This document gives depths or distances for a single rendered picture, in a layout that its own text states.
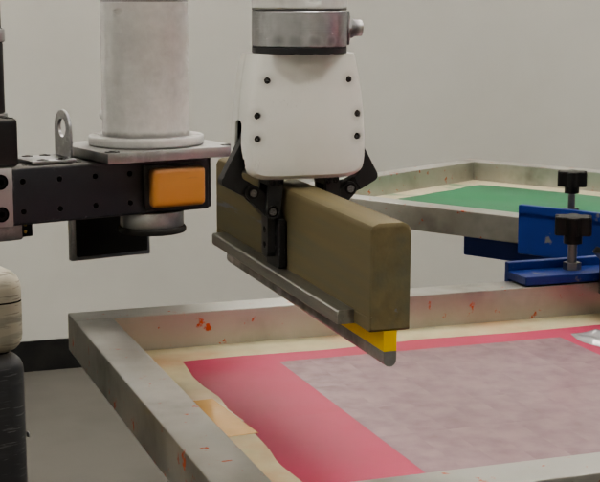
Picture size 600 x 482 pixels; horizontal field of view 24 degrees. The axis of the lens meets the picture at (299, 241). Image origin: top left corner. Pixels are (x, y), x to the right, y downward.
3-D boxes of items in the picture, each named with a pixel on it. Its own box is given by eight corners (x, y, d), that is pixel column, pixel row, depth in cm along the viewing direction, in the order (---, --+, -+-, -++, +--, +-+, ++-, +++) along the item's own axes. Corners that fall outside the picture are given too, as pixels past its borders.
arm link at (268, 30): (344, 10, 114) (343, 44, 115) (239, 10, 111) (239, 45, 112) (378, 10, 107) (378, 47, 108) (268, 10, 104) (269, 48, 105)
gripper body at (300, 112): (343, 32, 115) (342, 168, 117) (223, 33, 111) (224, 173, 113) (377, 35, 108) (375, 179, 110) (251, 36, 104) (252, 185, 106)
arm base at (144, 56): (58, 139, 157) (55, 0, 155) (159, 134, 164) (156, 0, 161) (119, 151, 144) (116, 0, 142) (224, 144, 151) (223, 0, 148)
